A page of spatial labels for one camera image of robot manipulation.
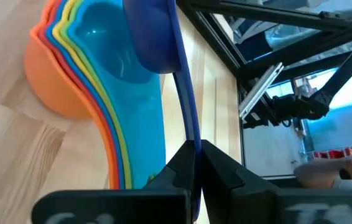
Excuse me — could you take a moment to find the person's forearm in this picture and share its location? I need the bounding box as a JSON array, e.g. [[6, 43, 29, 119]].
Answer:
[[294, 158, 351, 190]]

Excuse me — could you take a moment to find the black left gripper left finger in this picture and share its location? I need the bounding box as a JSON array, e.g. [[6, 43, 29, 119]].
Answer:
[[141, 139, 197, 191]]

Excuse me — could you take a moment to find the black metal table frame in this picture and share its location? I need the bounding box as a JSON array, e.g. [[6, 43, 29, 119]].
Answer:
[[175, 0, 352, 187]]

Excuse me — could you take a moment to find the large orange measuring cup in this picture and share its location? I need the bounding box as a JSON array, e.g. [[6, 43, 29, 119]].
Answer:
[[23, 0, 118, 190]]

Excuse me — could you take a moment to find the small dark blue measuring cup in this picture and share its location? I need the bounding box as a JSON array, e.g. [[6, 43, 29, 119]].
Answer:
[[122, 0, 203, 220]]

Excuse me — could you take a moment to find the silver aluminium extrusion bar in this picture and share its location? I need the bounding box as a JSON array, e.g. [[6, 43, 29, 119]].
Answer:
[[238, 62, 285, 121]]

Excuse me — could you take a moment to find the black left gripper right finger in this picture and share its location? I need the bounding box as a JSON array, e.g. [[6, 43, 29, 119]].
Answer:
[[200, 139, 281, 224]]

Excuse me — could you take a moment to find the light blue measuring cup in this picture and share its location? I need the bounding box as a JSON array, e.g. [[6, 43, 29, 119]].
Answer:
[[67, 0, 167, 190]]

